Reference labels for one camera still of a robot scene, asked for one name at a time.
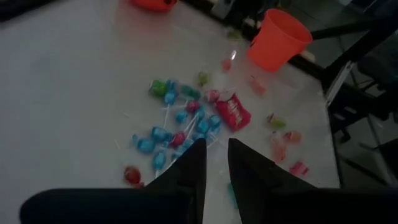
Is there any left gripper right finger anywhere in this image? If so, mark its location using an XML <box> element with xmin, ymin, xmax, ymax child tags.
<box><xmin>228</xmin><ymin>139</ymin><xmax>398</xmax><ymax>224</ymax></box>

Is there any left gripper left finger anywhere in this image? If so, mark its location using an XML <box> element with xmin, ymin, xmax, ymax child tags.
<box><xmin>20</xmin><ymin>139</ymin><xmax>207</xmax><ymax>224</ymax></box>

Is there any red candy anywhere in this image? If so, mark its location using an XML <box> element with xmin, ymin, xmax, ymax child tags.
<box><xmin>289</xmin><ymin>161</ymin><xmax>310</xmax><ymax>177</ymax></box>

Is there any red lollipop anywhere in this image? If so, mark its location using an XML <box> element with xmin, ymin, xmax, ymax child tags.
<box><xmin>205</xmin><ymin>89</ymin><xmax>221</xmax><ymax>103</ymax></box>
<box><xmin>186</xmin><ymin>100</ymin><xmax>201</xmax><ymax>113</ymax></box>
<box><xmin>123</xmin><ymin>166</ymin><xmax>144</xmax><ymax>189</ymax></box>
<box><xmin>170</xmin><ymin>131</ymin><xmax>187</xmax><ymax>147</ymax></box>

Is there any green candy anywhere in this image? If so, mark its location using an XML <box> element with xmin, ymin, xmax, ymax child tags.
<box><xmin>266</xmin><ymin>113</ymin><xmax>287</xmax><ymax>130</ymax></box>
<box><xmin>228</xmin><ymin>28</ymin><xmax>243</xmax><ymax>40</ymax></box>
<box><xmin>197</xmin><ymin>71</ymin><xmax>211</xmax><ymax>87</ymax></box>

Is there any red candy bag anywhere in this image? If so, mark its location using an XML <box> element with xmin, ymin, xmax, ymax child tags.
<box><xmin>215</xmin><ymin>93</ymin><xmax>252</xmax><ymax>132</ymax></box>

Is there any teal candy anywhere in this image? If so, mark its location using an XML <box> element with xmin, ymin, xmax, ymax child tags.
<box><xmin>180</xmin><ymin>84</ymin><xmax>202</xmax><ymax>101</ymax></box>

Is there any green lollipop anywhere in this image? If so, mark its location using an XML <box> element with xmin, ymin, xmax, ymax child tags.
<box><xmin>149</xmin><ymin>79</ymin><xmax>169</xmax><ymax>97</ymax></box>

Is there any orange pumpkin face bucket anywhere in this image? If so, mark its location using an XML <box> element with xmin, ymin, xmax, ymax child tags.
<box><xmin>130</xmin><ymin>0</ymin><xmax>178</xmax><ymax>12</ymax></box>
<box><xmin>247</xmin><ymin>8</ymin><xmax>313</xmax><ymax>73</ymax></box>

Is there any white metal bracket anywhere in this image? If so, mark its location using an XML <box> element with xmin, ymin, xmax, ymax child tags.
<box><xmin>325</xmin><ymin>60</ymin><xmax>354</xmax><ymax>108</ymax></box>

